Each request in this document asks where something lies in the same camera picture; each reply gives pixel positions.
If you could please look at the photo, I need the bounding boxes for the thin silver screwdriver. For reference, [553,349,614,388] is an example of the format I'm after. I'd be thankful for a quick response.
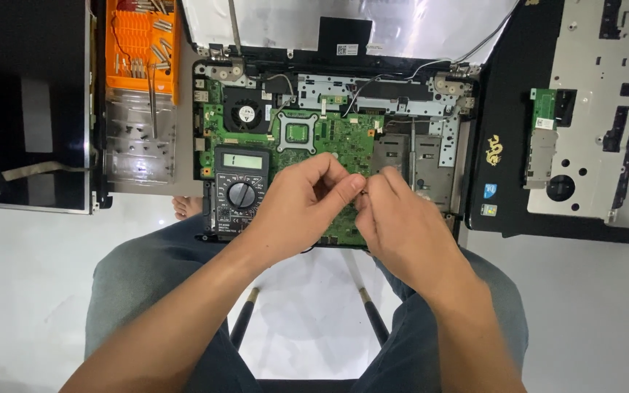
[410,117,418,192]

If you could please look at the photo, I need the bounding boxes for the flat screen ribbon cable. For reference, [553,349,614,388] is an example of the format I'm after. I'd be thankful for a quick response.
[0,161,92,198]

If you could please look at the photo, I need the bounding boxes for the black stool seat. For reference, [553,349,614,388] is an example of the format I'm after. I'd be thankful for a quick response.
[257,379,360,393]

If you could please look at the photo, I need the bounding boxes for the clear plastic case lid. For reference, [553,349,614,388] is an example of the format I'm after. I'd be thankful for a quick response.
[104,88,178,186]

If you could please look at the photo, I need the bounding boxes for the grey antenna cable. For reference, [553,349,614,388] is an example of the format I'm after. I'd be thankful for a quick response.
[341,2,521,117]

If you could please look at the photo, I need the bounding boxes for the silver metal card slot bracket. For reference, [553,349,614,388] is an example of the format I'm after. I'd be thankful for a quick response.
[522,129,559,191]

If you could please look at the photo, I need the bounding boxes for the black laptop palmrest cover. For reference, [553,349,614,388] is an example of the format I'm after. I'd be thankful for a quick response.
[464,0,629,245]

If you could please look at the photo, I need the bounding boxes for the black stool leg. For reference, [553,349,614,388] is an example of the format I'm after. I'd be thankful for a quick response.
[229,287,261,352]
[357,287,391,347]

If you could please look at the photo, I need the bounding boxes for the silver processor socket bracket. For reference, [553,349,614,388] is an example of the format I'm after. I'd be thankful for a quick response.
[276,111,320,155]

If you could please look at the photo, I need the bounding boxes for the silver laptop lid cover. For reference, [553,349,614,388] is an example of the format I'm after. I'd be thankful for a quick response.
[180,0,521,67]

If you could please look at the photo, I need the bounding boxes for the small green circuit board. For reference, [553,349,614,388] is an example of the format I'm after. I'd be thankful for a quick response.
[530,88,559,132]

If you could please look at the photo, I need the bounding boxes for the person's bare foot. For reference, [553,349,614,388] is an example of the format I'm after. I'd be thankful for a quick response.
[171,196,205,221]

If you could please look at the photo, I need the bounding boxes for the orange screwdriver bit case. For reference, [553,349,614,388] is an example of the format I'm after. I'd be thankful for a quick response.
[105,0,181,105]

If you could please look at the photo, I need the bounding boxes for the person's right hand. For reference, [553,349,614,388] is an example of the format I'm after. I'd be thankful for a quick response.
[353,166,480,307]

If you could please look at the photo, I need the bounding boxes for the black laptop screen panel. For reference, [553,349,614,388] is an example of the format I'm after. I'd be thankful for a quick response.
[0,0,100,215]

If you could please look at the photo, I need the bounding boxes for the black cooling fan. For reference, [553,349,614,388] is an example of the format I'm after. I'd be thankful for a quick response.
[222,88,265,134]

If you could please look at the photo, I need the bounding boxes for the group of silver screwdriver bits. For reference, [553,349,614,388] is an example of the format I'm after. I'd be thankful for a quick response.
[115,0,175,80]

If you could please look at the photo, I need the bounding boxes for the green laptop motherboard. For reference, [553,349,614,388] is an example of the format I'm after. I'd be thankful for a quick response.
[200,79,384,247]

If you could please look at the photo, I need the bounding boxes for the black laptop base chassis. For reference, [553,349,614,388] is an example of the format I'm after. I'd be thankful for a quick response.
[191,56,480,250]

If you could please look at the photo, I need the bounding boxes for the silver tweezers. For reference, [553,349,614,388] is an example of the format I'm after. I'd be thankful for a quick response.
[147,62,158,139]

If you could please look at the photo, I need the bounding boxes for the person's left hand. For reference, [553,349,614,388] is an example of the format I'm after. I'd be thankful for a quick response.
[237,152,368,269]

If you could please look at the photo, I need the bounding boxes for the group of small black screws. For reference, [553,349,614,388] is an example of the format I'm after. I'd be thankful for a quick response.
[120,124,174,176]

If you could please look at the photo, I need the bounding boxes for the black digital multimeter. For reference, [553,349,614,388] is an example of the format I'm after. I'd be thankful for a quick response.
[213,144,272,237]

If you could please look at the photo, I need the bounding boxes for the person's grey trousers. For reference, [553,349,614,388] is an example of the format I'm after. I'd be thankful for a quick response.
[84,215,530,393]

